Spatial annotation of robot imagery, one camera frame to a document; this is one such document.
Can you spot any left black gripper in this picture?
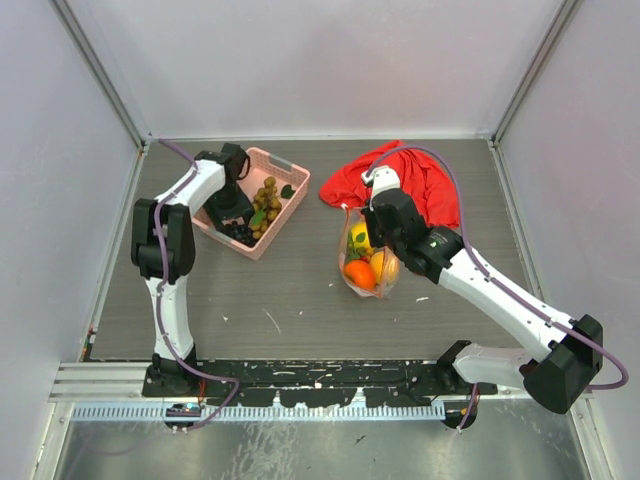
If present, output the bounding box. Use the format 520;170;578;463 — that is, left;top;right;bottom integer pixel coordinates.
203;184;253;234

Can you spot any dark grape bunch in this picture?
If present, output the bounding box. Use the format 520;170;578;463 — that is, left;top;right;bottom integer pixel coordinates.
223;222;257;248

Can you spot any yellow lemon fruit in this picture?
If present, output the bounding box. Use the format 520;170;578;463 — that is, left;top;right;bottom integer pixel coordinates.
347;221;373;257

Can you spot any brown longan bunch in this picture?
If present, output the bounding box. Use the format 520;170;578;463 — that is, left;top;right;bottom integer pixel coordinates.
248;176;282;240

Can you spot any yellow orange peach fruit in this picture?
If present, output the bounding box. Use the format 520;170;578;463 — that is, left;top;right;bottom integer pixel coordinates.
369;250;399;285

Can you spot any clear zip top bag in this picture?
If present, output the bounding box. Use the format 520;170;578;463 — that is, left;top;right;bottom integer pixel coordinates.
338;204;399;299

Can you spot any orange tangerine fruit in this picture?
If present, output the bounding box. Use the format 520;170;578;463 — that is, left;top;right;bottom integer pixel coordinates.
343;259;377;291

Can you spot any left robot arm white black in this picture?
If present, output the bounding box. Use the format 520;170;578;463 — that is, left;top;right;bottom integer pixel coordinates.
131;139;250;397

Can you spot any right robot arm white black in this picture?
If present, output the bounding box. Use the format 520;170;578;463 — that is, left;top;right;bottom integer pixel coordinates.
363;188;603;414

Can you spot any red cloth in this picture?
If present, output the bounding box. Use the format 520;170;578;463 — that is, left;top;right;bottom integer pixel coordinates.
319;140;460;229

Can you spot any loose green leaf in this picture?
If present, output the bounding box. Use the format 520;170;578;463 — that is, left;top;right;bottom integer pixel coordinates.
280;184;295;199

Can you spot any pink plastic basket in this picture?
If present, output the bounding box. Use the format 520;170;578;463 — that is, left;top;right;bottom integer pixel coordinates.
191;143;310;260

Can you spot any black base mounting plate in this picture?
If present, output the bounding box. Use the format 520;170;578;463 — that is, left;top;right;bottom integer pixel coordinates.
142;360;472;408

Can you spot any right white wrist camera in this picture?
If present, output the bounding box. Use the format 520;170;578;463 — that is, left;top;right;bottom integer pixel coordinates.
361;166;401;199

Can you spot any white slotted cable duct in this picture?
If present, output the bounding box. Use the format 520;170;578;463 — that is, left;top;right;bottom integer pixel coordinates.
71;401;446;422

